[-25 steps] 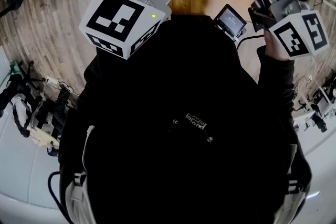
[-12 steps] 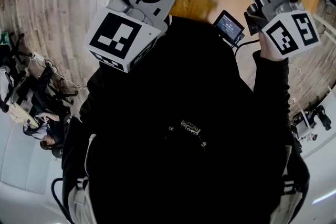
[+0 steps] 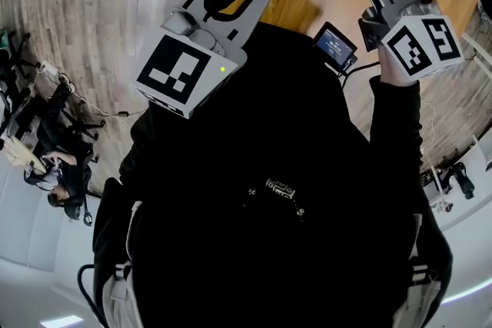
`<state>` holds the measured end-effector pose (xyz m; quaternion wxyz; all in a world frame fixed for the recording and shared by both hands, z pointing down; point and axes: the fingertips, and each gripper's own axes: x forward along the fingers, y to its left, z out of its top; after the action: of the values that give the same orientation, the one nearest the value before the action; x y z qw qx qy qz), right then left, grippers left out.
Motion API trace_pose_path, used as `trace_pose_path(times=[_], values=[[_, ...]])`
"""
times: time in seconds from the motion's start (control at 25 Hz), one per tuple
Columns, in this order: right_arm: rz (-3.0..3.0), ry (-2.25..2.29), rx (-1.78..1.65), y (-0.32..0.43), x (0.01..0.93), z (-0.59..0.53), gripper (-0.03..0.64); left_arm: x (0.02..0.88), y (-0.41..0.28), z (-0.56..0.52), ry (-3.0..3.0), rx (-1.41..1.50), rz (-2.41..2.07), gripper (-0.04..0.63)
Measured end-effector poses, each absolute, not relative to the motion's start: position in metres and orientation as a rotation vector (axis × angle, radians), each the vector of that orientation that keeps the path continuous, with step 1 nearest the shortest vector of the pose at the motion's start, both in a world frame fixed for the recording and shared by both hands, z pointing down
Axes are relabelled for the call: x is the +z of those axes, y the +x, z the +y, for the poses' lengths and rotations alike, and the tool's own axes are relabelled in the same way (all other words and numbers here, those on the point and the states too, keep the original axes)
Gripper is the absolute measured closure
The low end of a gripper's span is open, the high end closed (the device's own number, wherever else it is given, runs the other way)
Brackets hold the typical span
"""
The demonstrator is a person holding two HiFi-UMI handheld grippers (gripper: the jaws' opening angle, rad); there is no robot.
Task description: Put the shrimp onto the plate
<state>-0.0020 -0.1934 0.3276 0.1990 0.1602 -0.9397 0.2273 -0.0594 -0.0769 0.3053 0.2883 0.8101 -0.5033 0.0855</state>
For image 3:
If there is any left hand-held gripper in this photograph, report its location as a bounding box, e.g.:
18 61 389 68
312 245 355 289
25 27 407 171
133 0 278 121

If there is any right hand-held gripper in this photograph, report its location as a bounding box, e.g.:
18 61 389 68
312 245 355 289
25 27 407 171
344 0 467 84

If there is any person's right forearm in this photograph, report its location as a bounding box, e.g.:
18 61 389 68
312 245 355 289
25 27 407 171
367 45 424 168

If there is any small black screen device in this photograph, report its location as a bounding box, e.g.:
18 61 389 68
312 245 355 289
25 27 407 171
314 21 359 71

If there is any person's black-clothed torso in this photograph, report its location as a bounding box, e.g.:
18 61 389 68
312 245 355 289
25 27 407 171
91 21 454 328

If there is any patterned beaded pendant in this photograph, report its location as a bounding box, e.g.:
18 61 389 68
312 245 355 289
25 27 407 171
245 176 308 222

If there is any black office chair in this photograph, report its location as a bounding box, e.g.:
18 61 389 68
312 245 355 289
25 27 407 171
445 161 477 201
36 82 107 151
0 31 39 135

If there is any light wooden desk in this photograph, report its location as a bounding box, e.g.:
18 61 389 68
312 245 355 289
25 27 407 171
0 134 48 176

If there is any black device cable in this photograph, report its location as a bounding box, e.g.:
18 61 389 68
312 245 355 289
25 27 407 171
337 60 382 90

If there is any white frame stand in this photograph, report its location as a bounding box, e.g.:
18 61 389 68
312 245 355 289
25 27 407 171
460 30 492 70

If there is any thin white cable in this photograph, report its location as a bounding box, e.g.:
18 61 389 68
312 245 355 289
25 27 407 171
419 98 438 155

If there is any white floor cable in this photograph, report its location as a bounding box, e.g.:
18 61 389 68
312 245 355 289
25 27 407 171
36 61 135 128

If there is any light grey backpack strap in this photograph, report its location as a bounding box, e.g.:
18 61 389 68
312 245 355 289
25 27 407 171
391 213 443 328
101 199 144 328

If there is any thick black cable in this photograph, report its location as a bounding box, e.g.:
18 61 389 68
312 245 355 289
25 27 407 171
77 263 110 328

